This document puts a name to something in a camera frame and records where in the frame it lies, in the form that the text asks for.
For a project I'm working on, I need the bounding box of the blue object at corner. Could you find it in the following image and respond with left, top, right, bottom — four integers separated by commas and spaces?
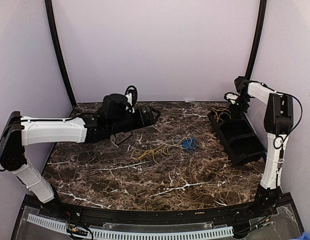
300, 232, 310, 240

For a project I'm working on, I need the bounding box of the right black frame post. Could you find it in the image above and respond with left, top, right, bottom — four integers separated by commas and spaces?
244, 0, 267, 80

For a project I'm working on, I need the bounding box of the white slotted cable duct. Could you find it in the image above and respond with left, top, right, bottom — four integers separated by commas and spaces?
26, 213, 235, 240

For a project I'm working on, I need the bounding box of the black frame post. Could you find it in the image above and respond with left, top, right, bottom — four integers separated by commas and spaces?
44, 0, 77, 108
244, 0, 267, 80

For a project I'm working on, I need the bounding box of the left black frame post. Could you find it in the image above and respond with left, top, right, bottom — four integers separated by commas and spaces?
44, 0, 77, 108

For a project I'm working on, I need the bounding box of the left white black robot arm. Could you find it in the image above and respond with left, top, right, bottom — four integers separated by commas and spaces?
0, 92, 161, 218

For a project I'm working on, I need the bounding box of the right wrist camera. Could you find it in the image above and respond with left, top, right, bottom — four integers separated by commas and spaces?
224, 92, 239, 105

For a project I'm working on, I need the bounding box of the blue cable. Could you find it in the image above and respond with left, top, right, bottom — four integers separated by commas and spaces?
175, 136, 198, 155

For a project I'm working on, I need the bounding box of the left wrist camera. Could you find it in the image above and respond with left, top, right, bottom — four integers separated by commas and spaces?
124, 85, 138, 113

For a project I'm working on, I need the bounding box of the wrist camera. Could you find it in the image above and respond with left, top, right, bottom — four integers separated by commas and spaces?
124, 85, 138, 113
224, 92, 239, 105

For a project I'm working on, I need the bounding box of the black front rail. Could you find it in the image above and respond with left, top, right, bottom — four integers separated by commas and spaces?
24, 194, 293, 228

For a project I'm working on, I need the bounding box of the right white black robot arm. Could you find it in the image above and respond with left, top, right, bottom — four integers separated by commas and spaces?
224, 76, 303, 217

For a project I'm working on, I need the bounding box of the black three-compartment bin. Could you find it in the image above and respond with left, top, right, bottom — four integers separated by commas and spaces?
208, 107, 267, 166

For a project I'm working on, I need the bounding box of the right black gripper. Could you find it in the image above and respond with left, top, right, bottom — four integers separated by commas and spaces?
229, 94, 251, 118

